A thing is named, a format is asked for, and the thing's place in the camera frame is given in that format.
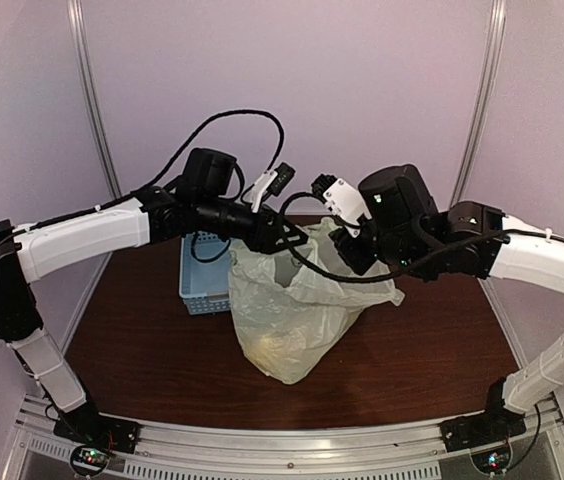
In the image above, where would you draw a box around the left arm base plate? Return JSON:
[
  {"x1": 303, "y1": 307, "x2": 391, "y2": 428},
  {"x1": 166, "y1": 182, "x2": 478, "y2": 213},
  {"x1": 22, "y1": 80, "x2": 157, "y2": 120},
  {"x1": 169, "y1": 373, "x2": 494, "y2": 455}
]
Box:
[{"x1": 53, "y1": 417, "x2": 140, "y2": 454}]

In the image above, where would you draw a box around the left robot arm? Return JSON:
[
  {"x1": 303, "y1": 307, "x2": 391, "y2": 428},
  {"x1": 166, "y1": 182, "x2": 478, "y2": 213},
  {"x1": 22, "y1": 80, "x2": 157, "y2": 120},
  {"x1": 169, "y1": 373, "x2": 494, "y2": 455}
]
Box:
[{"x1": 0, "y1": 148, "x2": 295, "y2": 444}]

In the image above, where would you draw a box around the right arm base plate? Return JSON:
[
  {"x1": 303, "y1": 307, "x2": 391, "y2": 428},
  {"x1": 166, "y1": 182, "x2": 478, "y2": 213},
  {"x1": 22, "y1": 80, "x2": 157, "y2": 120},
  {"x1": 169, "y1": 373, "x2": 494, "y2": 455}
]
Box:
[{"x1": 439, "y1": 412, "x2": 527, "y2": 453}]

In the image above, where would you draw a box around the left aluminium frame post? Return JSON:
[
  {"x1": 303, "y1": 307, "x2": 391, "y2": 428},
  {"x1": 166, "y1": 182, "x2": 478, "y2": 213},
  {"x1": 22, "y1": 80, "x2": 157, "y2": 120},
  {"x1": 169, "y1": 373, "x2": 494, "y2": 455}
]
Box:
[{"x1": 66, "y1": 0, "x2": 123, "y2": 199}]

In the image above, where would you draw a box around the circuit board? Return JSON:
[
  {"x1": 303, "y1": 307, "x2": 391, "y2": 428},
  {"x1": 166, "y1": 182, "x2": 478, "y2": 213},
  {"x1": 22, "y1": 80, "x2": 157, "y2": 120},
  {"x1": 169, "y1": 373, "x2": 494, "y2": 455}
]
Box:
[
  {"x1": 69, "y1": 445, "x2": 112, "y2": 476},
  {"x1": 471, "y1": 446, "x2": 512, "y2": 476}
]

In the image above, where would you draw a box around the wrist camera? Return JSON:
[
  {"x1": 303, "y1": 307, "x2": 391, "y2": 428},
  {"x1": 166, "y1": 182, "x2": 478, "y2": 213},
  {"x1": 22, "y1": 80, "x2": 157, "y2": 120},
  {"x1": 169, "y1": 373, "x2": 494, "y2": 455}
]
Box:
[
  {"x1": 311, "y1": 174, "x2": 372, "y2": 228},
  {"x1": 244, "y1": 162, "x2": 296, "y2": 213}
]

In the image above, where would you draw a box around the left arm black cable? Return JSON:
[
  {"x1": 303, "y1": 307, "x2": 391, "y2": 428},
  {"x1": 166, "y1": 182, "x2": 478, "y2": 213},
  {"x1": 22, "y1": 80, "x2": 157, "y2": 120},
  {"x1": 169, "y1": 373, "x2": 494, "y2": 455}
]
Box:
[{"x1": 0, "y1": 109, "x2": 286, "y2": 341}]

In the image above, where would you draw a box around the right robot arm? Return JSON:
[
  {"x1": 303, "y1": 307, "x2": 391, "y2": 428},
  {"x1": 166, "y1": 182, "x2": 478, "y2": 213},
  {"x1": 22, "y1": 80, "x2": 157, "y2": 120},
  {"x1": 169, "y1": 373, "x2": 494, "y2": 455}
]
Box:
[{"x1": 313, "y1": 164, "x2": 564, "y2": 442}]

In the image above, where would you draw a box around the light green plastic bag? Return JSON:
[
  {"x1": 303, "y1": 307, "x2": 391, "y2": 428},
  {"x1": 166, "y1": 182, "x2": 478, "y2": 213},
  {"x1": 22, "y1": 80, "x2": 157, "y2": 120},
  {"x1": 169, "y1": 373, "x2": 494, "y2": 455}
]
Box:
[{"x1": 228, "y1": 240, "x2": 405, "y2": 385}]

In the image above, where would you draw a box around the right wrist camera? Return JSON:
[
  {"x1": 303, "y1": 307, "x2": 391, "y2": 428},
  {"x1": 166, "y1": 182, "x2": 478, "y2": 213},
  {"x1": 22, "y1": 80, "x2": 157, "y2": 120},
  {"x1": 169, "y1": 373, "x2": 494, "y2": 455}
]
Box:
[{"x1": 311, "y1": 174, "x2": 372, "y2": 228}]

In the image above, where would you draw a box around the aluminium frame post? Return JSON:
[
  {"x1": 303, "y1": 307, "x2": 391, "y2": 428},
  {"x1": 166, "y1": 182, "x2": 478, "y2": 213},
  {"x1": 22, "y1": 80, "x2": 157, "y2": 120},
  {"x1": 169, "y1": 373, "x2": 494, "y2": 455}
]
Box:
[
  {"x1": 66, "y1": 0, "x2": 123, "y2": 199},
  {"x1": 449, "y1": 0, "x2": 507, "y2": 206}
]

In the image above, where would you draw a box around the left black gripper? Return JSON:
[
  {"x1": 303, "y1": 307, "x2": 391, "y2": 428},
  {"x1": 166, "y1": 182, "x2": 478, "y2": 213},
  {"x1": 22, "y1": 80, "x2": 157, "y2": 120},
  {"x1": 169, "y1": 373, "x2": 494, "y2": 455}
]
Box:
[{"x1": 196, "y1": 193, "x2": 309, "y2": 254}]

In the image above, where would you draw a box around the front aluminium rail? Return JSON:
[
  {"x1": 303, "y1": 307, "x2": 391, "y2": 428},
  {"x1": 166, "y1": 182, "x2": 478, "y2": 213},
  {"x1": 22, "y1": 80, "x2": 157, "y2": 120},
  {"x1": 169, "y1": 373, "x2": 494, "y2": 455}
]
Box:
[{"x1": 11, "y1": 384, "x2": 564, "y2": 480}]

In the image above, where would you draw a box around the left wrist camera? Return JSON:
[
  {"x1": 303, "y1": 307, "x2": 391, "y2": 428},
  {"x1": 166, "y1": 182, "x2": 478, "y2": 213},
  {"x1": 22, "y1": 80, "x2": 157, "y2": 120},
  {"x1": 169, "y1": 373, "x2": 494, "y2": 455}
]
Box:
[{"x1": 244, "y1": 162, "x2": 296, "y2": 213}]

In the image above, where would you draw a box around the left circuit board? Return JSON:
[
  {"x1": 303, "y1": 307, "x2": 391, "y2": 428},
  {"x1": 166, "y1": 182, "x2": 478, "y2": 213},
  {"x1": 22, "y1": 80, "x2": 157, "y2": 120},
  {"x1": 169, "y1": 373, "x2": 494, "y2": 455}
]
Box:
[{"x1": 69, "y1": 445, "x2": 112, "y2": 476}]

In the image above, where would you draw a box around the light blue perforated basket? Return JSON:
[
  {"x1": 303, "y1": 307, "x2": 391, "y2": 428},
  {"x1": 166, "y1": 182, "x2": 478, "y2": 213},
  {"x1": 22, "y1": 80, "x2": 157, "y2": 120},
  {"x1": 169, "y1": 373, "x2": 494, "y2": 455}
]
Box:
[{"x1": 179, "y1": 232, "x2": 230, "y2": 316}]

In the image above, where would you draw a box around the right aluminium frame post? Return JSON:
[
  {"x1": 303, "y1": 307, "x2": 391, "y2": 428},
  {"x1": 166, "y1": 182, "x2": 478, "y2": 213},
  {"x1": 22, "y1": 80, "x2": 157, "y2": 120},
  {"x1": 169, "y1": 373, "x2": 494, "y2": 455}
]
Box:
[{"x1": 449, "y1": 0, "x2": 507, "y2": 206}]

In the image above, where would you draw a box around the right circuit board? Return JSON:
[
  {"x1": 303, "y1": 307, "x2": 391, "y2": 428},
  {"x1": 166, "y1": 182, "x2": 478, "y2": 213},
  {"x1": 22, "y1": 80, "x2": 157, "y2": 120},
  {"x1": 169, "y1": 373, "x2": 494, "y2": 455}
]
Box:
[{"x1": 471, "y1": 446, "x2": 512, "y2": 476}]

